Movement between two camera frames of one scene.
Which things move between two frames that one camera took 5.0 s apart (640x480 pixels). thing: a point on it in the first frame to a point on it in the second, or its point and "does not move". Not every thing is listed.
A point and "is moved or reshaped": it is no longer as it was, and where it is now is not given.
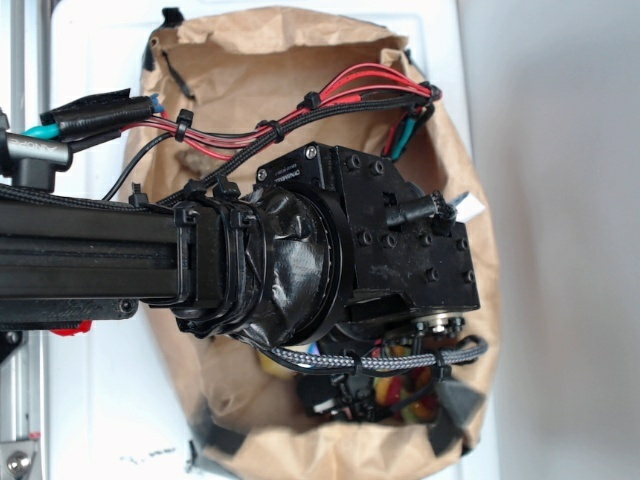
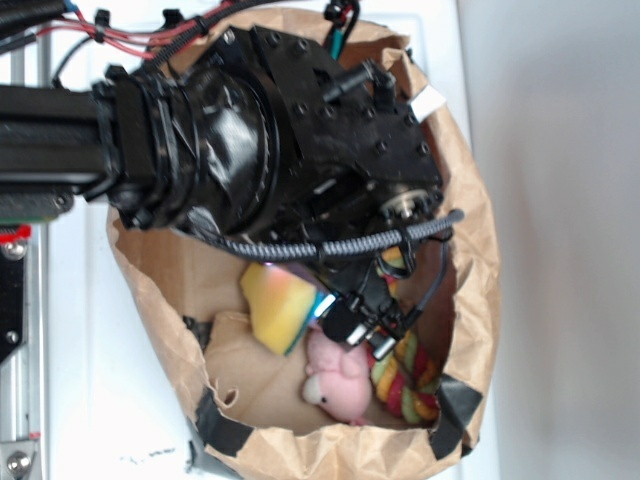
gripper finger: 319,393 to 345,280
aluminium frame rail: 27,378 does not move
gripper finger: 361,398 to 367,317
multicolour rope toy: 413,395 does not move
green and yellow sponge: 274,366 is moved or reshaped
